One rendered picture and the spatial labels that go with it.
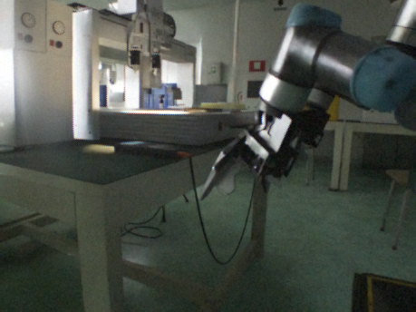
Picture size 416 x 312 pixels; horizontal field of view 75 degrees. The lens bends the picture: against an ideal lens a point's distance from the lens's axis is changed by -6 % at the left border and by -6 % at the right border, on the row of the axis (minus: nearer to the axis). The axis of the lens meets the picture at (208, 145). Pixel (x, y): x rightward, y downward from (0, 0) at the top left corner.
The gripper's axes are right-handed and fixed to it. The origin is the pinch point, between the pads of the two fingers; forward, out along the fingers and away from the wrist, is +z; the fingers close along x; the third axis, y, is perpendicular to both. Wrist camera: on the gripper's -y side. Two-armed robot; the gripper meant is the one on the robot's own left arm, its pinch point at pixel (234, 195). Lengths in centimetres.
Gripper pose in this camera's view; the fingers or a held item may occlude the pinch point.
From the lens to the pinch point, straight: 58.2
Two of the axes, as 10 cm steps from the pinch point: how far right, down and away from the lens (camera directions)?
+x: 8.5, 0.0, 5.2
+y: 4.4, 5.3, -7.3
